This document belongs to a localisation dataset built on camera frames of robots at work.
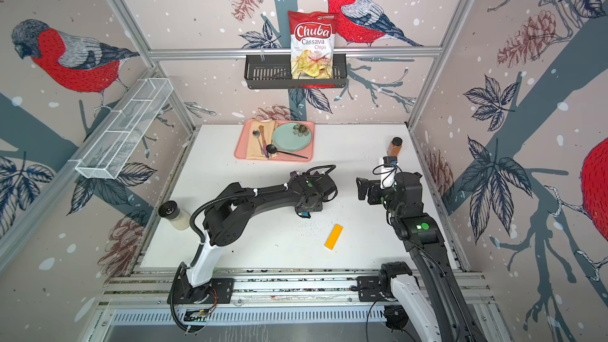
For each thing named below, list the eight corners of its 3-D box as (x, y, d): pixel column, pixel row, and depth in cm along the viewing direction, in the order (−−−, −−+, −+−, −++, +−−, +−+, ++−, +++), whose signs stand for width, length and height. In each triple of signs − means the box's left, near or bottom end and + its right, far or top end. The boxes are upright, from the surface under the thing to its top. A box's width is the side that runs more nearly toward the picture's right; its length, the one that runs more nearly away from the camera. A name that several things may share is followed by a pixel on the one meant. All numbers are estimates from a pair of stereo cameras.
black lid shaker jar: (171, 230, 88) (154, 218, 79) (177, 214, 93) (161, 200, 83) (187, 230, 88) (172, 218, 79) (193, 214, 93) (179, 200, 83)
